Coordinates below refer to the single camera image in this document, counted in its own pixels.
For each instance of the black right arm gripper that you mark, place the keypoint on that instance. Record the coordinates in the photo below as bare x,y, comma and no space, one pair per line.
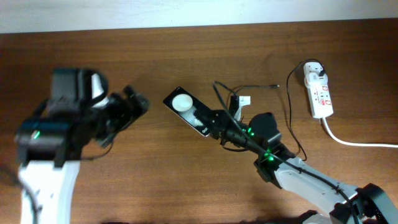
217,129

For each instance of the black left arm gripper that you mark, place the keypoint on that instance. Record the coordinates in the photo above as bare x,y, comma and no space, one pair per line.
132,109

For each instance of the black Galaxy flip phone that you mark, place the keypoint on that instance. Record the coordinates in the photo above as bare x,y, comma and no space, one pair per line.
184,104

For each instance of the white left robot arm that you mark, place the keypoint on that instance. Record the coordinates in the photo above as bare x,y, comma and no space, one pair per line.
51,141

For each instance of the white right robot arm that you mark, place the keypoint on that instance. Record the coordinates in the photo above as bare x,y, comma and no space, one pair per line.
343,203

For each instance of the white USB charger plug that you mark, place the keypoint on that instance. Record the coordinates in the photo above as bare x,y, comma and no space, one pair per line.
314,75

